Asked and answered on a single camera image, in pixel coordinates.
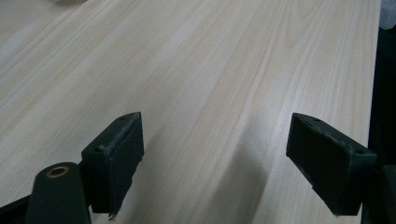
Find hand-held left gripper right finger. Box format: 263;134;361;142
285;112;379;217

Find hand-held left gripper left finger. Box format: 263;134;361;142
80;111;146;217

